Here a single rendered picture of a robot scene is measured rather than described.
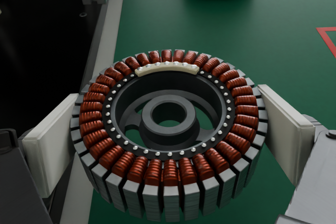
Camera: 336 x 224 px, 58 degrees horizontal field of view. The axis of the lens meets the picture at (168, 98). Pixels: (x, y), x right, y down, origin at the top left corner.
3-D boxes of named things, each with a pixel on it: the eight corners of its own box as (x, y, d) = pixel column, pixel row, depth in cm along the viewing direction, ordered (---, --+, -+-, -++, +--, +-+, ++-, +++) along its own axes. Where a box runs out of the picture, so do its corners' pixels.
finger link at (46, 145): (49, 199, 14) (32, 200, 14) (86, 135, 20) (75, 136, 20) (37, 137, 13) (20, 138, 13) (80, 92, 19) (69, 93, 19)
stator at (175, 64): (280, 221, 16) (299, 186, 13) (66, 229, 16) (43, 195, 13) (239, 80, 24) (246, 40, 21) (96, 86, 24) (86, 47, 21)
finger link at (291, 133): (298, 125, 13) (317, 125, 13) (255, 84, 19) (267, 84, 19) (293, 188, 13) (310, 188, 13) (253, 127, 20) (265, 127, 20)
